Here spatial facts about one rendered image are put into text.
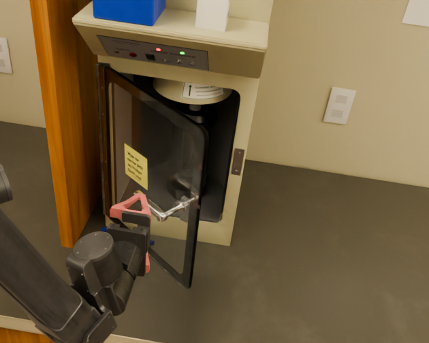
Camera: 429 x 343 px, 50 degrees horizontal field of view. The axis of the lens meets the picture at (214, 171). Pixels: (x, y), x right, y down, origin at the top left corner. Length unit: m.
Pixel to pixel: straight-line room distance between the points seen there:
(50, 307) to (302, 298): 0.64
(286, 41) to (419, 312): 0.77
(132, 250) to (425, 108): 1.01
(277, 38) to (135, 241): 0.78
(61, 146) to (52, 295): 0.43
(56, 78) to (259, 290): 0.63
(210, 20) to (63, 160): 0.43
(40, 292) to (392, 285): 0.86
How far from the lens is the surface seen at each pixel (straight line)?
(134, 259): 0.76
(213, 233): 1.15
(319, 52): 1.36
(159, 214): 0.85
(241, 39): 0.78
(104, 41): 0.86
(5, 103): 1.67
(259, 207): 1.31
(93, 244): 0.68
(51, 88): 0.92
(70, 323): 0.65
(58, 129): 0.96
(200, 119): 1.05
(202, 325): 1.02
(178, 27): 0.80
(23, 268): 0.58
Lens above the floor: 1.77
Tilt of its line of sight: 36 degrees down
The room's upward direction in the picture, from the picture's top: 7 degrees clockwise
